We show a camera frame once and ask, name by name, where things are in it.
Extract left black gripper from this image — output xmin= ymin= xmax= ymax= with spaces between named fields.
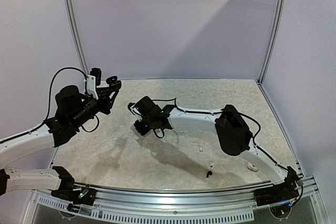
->
xmin=71 ymin=86 xmax=118 ymax=129

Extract black earbud charging case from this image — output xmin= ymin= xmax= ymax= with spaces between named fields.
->
xmin=106 ymin=76 xmax=121 ymax=89

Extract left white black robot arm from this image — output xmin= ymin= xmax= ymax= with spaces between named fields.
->
xmin=1 ymin=81 xmax=121 ymax=206

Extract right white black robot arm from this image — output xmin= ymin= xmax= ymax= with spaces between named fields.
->
xmin=128 ymin=96 xmax=303 ymax=208

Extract white earbud charging case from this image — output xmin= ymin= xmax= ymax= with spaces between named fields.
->
xmin=247 ymin=163 xmax=259 ymax=172

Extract black stem earbud left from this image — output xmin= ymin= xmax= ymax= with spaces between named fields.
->
xmin=206 ymin=170 xmax=213 ymax=178

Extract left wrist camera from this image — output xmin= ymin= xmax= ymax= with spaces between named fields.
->
xmin=85 ymin=68 xmax=102 ymax=100

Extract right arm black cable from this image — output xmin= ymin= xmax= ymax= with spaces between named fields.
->
xmin=152 ymin=98 xmax=305 ymax=198

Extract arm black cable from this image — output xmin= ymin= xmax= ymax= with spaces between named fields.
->
xmin=0 ymin=67 xmax=100 ymax=145
xmin=152 ymin=98 xmax=305 ymax=198

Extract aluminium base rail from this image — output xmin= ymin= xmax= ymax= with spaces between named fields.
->
xmin=25 ymin=177 xmax=328 ymax=223

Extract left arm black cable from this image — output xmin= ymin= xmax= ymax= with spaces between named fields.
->
xmin=0 ymin=67 xmax=100 ymax=145

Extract left aluminium frame post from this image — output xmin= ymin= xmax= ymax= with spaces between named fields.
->
xmin=64 ymin=0 xmax=89 ymax=74

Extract aluminium frame post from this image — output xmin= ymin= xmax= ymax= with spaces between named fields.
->
xmin=64 ymin=0 xmax=89 ymax=74
xmin=257 ymin=0 xmax=285 ymax=86

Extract right aluminium frame post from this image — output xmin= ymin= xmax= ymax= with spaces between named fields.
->
xmin=257 ymin=0 xmax=285 ymax=86

